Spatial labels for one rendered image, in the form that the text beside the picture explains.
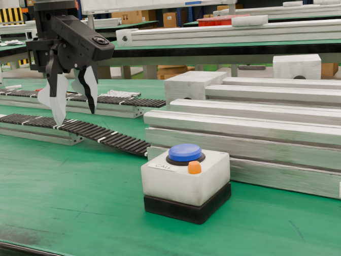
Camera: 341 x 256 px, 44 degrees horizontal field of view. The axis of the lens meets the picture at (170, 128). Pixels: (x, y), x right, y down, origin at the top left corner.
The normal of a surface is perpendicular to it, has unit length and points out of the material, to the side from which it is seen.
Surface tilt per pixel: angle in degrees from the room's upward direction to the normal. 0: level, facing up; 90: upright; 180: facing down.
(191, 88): 90
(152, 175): 90
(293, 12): 90
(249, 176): 90
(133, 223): 0
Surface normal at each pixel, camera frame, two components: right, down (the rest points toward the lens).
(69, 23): 0.36, -0.79
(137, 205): -0.08, -0.95
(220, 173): 0.83, 0.09
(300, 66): -0.24, 0.30
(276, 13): -0.44, 0.29
